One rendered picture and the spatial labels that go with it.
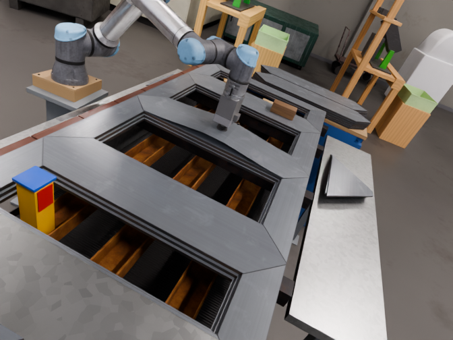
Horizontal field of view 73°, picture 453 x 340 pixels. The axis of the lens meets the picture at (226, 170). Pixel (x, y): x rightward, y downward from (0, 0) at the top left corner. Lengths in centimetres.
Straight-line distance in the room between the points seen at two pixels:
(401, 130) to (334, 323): 400
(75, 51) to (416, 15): 737
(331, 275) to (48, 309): 78
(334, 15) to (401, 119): 385
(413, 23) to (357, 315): 752
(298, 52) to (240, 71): 518
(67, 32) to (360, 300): 143
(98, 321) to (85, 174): 53
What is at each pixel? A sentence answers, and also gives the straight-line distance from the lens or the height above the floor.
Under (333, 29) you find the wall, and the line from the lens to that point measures 791.
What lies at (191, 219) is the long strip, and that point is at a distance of 79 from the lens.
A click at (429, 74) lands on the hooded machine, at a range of 653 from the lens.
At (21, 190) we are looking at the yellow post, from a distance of 80.
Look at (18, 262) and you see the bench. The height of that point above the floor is 105.
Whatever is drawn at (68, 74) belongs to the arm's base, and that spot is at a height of 78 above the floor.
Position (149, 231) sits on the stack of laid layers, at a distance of 76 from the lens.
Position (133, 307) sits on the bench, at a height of 105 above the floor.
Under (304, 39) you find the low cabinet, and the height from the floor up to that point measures 53.
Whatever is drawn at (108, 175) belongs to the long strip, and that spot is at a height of 84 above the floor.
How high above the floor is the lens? 140
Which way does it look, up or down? 34 degrees down
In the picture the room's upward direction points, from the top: 21 degrees clockwise
